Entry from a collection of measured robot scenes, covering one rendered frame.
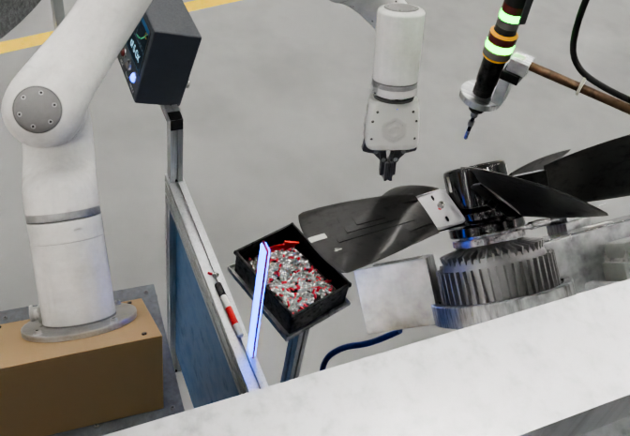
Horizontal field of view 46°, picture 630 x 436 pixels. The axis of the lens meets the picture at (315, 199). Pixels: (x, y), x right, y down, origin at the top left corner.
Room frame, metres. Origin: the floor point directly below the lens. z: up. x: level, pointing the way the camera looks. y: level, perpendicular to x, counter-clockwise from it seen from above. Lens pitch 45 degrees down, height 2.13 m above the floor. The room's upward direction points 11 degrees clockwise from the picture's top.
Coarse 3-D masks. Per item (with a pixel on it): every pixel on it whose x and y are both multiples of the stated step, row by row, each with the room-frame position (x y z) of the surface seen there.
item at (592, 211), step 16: (480, 176) 0.93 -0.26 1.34; (496, 176) 0.85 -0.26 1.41; (512, 176) 0.82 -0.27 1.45; (496, 192) 0.96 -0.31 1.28; (512, 192) 0.91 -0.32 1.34; (528, 192) 0.87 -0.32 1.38; (544, 192) 0.83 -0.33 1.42; (560, 192) 0.81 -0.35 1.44; (528, 208) 0.92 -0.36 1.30; (544, 208) 0.88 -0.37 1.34; (560, 208) 0.86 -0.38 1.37; (576, 208) 0.83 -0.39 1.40; (592, 208) 0.81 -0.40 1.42
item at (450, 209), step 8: (432, 192) 1.04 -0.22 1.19; (440, 192) 1.04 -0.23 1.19; (424, 200) 1.01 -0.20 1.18; (432, 200) 1.02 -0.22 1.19; (440, 200) 1.02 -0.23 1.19; (448, 200) 1.02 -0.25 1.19; (432, 208) 1.00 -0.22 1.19; (448, 208) 1.00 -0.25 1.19; (456, 208) 1.00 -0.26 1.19; (432, 216) 0.98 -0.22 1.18; (440, 216) 0.98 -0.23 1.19; (448, 216) 0.98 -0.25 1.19; (456, 216) 0.98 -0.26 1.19; (440, 224) 0.96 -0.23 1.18; (448, 224) 0.96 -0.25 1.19; (456, 224) 0.96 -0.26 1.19
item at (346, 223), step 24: (312, 216) 0.96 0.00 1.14; (336, 216) 0.95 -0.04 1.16; (360, 216) 0.95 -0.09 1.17; (384, 216) 0.96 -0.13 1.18; (408, 216) 0.96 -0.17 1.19; (336, 240) 0.88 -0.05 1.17; (360, 240) 0.89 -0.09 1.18; (384, 240) 0.89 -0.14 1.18; (408, 240) 0.90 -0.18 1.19; (336, 264) 0.81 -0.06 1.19; (360, 264) 0.82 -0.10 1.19
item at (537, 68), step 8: (536, 64) 0.97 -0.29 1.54; (536, 72) 0.96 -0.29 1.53; (544, 72) 0.96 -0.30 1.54; (552, 72) 0.96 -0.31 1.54; (552, 80) 0.95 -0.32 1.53; (560, 80) 0.95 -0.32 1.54; (568, 80) 0.95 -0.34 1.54; (576, 88) 0.94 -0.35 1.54; (584, 88) 0.93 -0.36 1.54; (592, 88) 0.94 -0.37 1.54; (592, 96) 0.93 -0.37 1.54; (600, 96) 0.92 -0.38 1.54; (608, 96) 0.92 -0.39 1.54; (608, 104) 0.92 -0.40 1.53; (616, 104) 0.91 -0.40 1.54; (624, 104) 0.91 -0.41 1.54; (624, 112) 0.91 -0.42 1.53
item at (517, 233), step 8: (504, 232) 0.98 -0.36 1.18; (512, 232) 0.98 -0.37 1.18; (520, 232) 0.98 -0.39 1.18; (456, 240) 1.01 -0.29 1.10; (464, 240) 0.98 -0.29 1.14; (472, 240) 0.95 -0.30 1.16; (480, 240) 0.95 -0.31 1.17; (488, 240) 0.95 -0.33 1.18; (496, 240) 0.95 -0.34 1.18; (504, 240) 0.95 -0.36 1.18
